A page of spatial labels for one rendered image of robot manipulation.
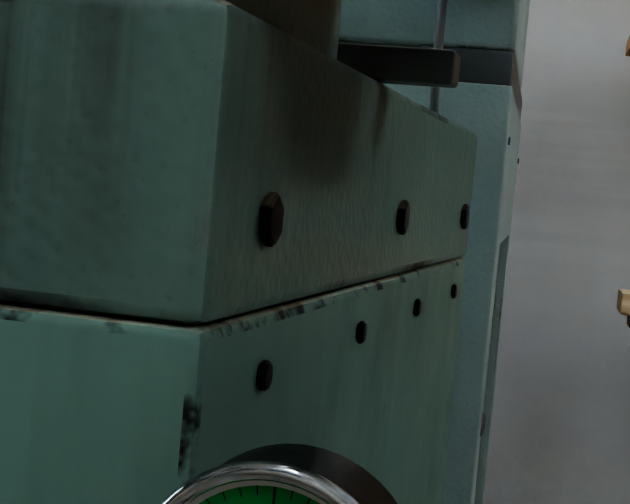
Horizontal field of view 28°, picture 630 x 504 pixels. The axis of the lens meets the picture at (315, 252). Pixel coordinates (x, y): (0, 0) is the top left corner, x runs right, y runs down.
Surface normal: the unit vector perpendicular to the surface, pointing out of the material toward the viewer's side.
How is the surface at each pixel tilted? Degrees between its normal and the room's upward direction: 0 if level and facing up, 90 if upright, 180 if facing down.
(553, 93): 90
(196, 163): 90
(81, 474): 90
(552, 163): 90
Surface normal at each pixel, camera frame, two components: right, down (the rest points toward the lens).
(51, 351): -0.24, 0.03
